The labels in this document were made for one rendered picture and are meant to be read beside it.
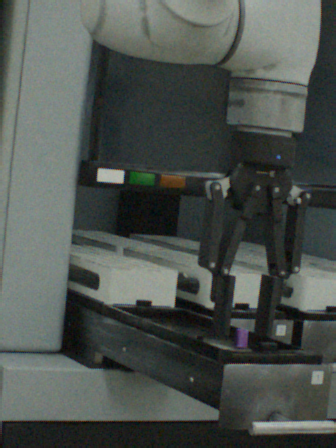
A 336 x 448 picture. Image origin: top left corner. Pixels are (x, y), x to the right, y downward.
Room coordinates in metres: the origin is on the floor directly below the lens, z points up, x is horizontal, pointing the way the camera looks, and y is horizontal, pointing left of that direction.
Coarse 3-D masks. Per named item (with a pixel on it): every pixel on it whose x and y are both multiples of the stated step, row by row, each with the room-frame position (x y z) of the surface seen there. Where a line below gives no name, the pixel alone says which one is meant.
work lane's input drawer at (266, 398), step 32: (96, 320) 1.51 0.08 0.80; (128, 320) 1.45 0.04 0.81; (160, 320) 1.53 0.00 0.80; (192, 320) 1.53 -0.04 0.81; (128, 352) 1.42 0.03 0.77; (160, 352) 1.34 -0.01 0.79; (192, 352) 1.28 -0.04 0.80; (224, 352) 1.23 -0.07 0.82; (256, 352) 1.24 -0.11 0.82; (288, 352) 1.26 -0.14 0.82; (192, 384) 1.27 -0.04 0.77; (224, 384) 1.21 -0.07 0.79; (256, 384) 1.23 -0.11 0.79; (288, 384) 1.24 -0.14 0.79; (320, 384) 1.26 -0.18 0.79; (224, 416) 1.21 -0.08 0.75; (256, 416) 1.23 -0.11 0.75; (288, 416) 1.25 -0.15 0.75; (320, 416) 1.26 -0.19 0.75
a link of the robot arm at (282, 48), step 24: (240, 0) 1.29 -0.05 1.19; (264, 0) 1.31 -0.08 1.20; (288, 0) 1.32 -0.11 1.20; (312, 0) 1.34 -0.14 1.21; (240, 24) 1.29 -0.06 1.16; (264, 24) 1.30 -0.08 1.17; (288, 24) 1.32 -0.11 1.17; (312, 24) 1.34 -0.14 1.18; (240, 48) 1.30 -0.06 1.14; (264, 48) 1.31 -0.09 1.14; (288, 48) 1.32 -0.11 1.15; (312, 48) 1.34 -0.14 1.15; (240, 72) 1.34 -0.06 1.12; (264, 72) 1.33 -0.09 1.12; (288, 72) 1.33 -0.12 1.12
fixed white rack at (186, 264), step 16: (128, 256) 1.85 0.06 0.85; (144, 256) 1.80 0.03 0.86; (160, 256) 1.78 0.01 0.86; (176, 256) 1.81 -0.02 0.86; (192, 256) 1.84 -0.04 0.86; (192, 272) 1.66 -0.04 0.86; (208, 272) 1.61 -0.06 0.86; (240, 272) 1.65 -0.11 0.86; (256, 272) 1.67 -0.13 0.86; (176, 288) 1.70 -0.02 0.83; (192, 288) 1.86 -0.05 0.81; (208, 288) 1.61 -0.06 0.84; (240, 288) 1.63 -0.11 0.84; (256, 288) 1.64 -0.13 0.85; (208, 304) 1.61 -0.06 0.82; (256, 304) 1.64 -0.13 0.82
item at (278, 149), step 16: (240, 144) 1.35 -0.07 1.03; (256, 144) 1.34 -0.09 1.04; (272, 144) 1.34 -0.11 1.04; (288, 144) 1.35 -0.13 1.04; (240, 160) 1.35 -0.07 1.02; (256, 160) 1.34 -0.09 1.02; (272, 160) 1.34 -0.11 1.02; (288, 160) 1.35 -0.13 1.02; (240, 176) 1.35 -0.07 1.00; (256, 176) 1.36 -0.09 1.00; (272, 176) 1.37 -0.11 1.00; (288, 176) 1.38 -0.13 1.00; (240, 192) 1.35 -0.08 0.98; (288, 192) 1.38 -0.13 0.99; (240, 208) 1.36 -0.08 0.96; (256, 208) 1.36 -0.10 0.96
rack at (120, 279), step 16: (80, 256) 1.63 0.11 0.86; (96, 256) 1.67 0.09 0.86; (112, 256) 1.69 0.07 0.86; (80, 272) 1.79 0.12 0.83; (96, 272) 1.57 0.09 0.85; (112, 272) 1.53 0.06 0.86; (128, 272) 1.54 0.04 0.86; (144, 272) 1.55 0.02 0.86; (160, 272) 1.56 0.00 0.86; (176, 272) 1.57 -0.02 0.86; (80, 288) 1.61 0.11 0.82; (96, 288) 1.73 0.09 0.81; (112, 288) 1.53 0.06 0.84; (128, 288) 1.54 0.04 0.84; (144, 288) 1.55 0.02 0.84; (160, 288) 1.56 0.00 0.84; (160, 304) 1.56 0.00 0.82
